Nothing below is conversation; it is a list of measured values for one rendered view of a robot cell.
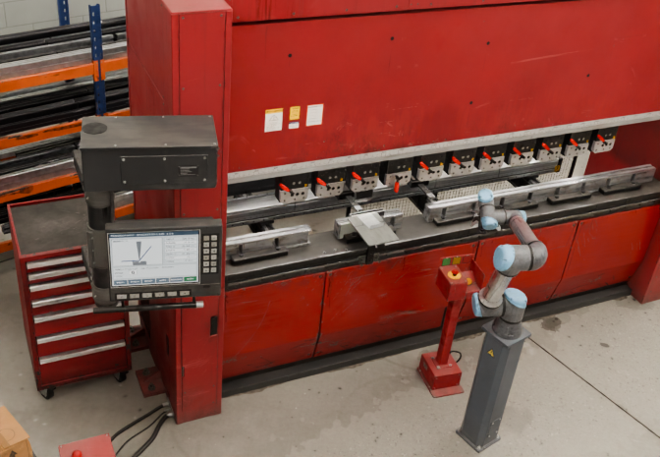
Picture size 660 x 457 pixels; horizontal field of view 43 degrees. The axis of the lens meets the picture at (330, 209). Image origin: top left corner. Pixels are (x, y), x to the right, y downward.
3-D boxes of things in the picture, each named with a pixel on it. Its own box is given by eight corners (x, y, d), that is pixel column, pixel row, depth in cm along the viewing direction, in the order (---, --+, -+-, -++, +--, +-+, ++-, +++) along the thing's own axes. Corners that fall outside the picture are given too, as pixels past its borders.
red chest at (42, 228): (40, 409, 449) (19, 260, 395) (27, 348, 487) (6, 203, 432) (133, 387, 469) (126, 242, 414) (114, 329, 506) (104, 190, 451)
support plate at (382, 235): (368, 247, 431) (368, 245, 431) (347, 219, 451) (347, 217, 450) (399, 241, 438) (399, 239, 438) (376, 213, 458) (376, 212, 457)
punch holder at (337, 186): (316, 199, 431) (318, 171, 422) (309, 190, 437) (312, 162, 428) (342, 194, 436) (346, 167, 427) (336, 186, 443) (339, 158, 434)
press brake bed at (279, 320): (216, 401, 466) (218, 283, 420) (204, 374, 481) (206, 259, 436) (631, 296, 582) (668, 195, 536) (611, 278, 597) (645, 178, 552)
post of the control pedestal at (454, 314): (439, 366, 488) (455, 294, 459) (435, 360, 492) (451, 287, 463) (447, 365, 490) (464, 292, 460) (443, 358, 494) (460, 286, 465)
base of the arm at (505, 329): (527, 332, 419) (532, 317, 414) (508, 344, 411) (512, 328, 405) (505, 315, 429) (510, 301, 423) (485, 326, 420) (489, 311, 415)
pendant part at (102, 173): (91, 326, 347) (77, 147, 300) (93, 289, 367) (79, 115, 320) (215, 318, 358) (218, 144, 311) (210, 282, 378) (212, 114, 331)
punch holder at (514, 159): (509, 167, 477) (515, 142, 468) (501, 159, 483) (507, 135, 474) (530, 163, 483) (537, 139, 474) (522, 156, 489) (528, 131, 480)
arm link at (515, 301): (525, 322, 410) (532, 301, 403) (499, 322, 408) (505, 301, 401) (519, 307, 420) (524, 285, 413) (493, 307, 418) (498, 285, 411)
